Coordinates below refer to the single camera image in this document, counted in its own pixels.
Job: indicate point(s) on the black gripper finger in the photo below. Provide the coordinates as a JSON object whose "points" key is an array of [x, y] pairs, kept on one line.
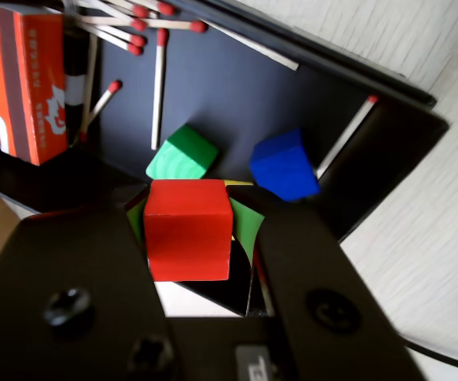
{"points": [[74, 278], [324, 285]]}

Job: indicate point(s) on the red wooden cube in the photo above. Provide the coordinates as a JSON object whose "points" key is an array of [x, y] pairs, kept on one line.
{"points": [[189, 230]]}

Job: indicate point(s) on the blue wooden cube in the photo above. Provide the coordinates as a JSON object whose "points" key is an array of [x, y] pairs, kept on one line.
{"points": [[284, 166]]}

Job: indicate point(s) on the yellow wooden cube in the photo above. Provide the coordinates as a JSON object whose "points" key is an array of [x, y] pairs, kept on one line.
{"points": [[238, 183]]}

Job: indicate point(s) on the green wooden cube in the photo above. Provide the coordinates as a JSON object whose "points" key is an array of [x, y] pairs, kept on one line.
{"points": [[181, 155]]}

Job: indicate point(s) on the black cardboard box tray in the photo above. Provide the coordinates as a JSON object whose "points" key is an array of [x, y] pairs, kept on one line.
{"points": [[220, 99]]}

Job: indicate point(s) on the red-tipped wooden match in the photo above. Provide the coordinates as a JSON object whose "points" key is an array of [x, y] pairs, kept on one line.
{"points": [[138, 24], [138, 39], [347, 135], [140, 11], [198, 26], [135, 49], [252, 45], [105, 99], [166, 8], [158, 91], [89, 87]]}

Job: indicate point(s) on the orange matchbox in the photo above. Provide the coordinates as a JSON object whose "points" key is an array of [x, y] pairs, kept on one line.
{"points": [[26, 79]]}

